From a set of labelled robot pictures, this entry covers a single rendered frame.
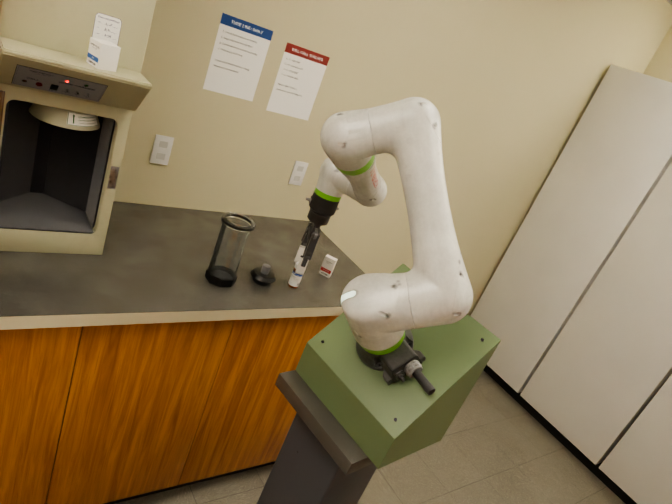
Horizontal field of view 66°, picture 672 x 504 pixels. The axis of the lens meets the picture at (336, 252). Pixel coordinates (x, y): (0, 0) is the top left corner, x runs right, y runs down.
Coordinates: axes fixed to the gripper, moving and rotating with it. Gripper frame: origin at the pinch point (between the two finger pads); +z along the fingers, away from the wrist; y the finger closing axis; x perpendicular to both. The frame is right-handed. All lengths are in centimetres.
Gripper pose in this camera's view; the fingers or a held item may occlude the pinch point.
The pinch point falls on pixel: (300, 261)
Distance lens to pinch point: 182.5
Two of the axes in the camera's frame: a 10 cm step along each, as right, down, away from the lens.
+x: 9.3, 2.8, 2.6
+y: 1.2, 4.4, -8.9
